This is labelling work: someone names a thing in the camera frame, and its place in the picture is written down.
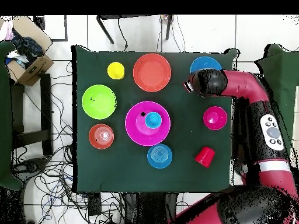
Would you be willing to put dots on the large blue bowl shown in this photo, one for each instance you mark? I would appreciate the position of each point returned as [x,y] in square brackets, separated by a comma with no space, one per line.
[204,63]

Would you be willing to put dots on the blue cup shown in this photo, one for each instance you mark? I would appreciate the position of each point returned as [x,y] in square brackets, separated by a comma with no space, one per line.
[153,120]

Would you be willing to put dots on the large pink bowl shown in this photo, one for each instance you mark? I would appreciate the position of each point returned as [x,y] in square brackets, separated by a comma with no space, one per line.
[135,126]

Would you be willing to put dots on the red cup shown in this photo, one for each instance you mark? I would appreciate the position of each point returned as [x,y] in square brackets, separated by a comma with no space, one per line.
[205,157]

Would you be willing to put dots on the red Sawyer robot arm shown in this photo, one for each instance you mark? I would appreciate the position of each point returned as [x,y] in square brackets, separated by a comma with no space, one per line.
[245,86]

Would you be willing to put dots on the large orange bowl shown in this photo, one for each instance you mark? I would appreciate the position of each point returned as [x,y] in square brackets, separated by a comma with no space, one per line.
[151,72]

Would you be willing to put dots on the small crimson bowl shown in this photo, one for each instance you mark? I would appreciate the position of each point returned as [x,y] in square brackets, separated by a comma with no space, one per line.
[215,117]

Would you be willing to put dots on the yellow cup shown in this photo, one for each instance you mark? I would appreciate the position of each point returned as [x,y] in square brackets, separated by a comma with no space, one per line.
[115,70]

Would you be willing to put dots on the small blue bowl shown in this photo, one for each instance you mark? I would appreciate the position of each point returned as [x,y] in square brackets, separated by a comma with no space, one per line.
[159,156]

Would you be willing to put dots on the green bowl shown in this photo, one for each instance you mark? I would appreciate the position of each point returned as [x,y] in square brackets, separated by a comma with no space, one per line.
[99,102]

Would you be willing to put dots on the green cloth covered table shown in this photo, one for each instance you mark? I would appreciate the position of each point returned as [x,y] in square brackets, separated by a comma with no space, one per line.
[4,116]
[282,77]

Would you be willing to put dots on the small orange bowl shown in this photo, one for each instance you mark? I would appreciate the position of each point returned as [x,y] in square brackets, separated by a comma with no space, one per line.
[101,136]

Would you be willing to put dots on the beige board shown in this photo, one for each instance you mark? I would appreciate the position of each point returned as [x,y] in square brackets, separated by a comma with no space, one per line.
[296,116]

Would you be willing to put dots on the dark green tablecloth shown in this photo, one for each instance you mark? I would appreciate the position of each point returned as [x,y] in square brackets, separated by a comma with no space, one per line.
[105,168]

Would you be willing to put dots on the black bench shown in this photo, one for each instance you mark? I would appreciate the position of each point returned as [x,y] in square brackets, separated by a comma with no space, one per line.
[46,112]

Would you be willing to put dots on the black power strip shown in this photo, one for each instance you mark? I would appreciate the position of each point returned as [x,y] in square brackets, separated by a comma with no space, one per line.
[94,205]

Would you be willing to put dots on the cardboard box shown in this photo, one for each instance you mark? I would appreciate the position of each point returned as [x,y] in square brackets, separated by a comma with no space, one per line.
[35,70]

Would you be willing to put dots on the dark clothes bundle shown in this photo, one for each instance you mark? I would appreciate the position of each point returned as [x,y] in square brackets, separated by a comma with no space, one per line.
[28,49]

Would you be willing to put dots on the black metal table frame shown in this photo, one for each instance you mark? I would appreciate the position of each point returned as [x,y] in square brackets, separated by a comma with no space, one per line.
[105,29]

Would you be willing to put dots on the black pedestal leg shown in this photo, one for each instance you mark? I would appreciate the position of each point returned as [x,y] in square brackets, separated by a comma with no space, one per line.
[30,166]

